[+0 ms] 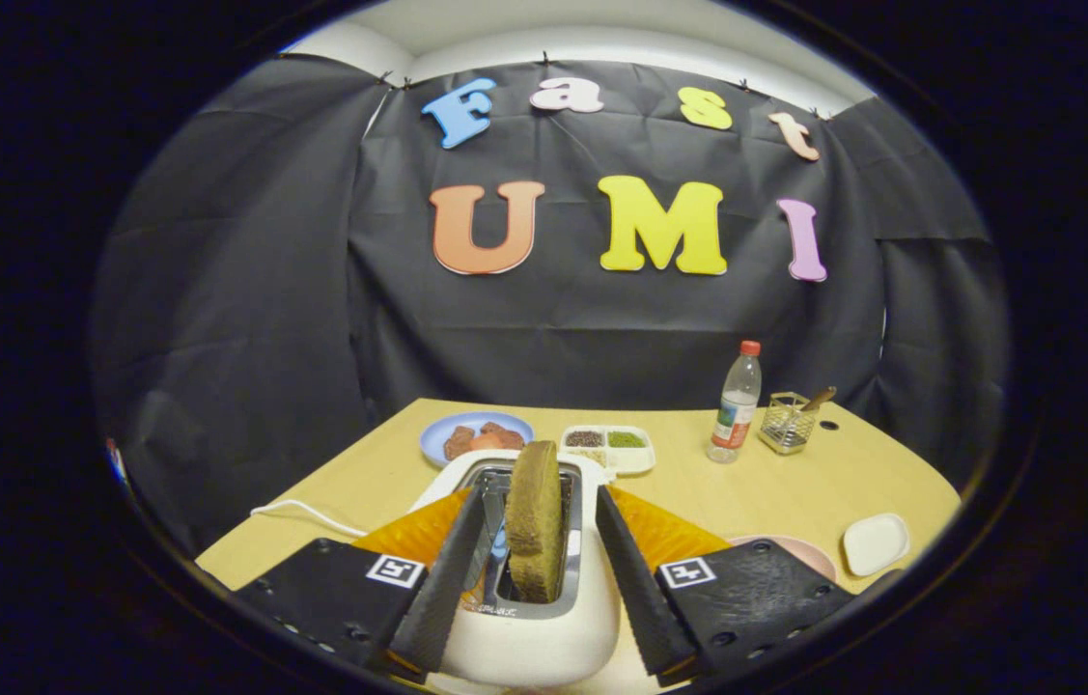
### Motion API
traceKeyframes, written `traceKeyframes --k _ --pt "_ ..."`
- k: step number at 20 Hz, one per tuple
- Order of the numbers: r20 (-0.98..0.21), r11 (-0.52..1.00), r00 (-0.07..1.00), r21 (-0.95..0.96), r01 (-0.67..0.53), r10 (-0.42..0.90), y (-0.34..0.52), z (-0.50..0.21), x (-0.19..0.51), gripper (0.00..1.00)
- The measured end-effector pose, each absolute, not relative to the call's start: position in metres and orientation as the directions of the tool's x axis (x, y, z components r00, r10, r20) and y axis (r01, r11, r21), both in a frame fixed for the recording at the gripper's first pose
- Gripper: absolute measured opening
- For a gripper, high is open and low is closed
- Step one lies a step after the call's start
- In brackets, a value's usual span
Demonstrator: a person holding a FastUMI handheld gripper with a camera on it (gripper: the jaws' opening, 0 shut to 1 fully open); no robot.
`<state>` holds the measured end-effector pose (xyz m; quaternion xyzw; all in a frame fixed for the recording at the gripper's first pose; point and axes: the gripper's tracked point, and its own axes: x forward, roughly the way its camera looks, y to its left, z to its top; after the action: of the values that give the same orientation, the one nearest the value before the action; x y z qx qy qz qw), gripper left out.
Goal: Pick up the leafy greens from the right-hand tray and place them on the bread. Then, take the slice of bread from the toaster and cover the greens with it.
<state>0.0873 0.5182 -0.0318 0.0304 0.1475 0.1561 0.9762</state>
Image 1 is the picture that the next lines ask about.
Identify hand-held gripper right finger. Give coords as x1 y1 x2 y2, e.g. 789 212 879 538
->
595 483 858 686

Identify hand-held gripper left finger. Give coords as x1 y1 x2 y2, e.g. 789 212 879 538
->
237 483 489 681

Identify brown bread slice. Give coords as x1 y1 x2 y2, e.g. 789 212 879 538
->
503 440 566 604

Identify white toaster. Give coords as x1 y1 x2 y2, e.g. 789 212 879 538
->
408 449 624 688

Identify white divided condiment tray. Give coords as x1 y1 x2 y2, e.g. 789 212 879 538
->
559 425 656 476

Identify blue plate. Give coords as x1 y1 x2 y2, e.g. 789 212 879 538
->
419 411 536 469

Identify red meat pieces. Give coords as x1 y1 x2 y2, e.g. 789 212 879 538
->
443 421 526 461

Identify pink round plate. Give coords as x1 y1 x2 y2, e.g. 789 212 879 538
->
725 535 838 583

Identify clear plastic bottle red cap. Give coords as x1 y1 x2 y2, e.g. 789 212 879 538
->
706 340 764 465

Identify white square plate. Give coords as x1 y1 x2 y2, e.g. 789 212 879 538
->
841 513 911 578

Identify black backdrop cloth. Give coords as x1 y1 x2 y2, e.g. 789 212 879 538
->
90 53 1013 561

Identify white toaster cable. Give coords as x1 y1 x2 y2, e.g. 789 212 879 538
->
250 498 369 538

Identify metal wire utensil holder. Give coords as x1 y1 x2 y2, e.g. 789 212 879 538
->
759 391 820 456

